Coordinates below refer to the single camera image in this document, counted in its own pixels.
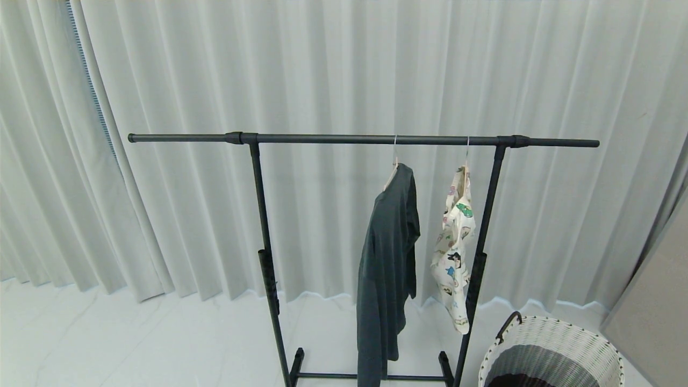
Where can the grey-green long-sleeved shirt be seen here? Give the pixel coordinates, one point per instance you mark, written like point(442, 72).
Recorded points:
point(387, 269)

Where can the cream printed garment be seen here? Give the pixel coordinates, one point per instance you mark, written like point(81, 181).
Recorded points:
point(454, 252)

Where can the pink clothes hanger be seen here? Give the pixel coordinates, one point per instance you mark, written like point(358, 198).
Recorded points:
point(466, 153)
point(391, 177)

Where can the white laundry basket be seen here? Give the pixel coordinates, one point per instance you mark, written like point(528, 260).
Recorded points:
point(559, 344)

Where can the white curtain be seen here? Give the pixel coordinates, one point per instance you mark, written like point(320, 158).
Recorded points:
point(322, 64)

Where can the black clothes rack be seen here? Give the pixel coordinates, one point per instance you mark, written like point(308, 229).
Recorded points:
point(322, 139)

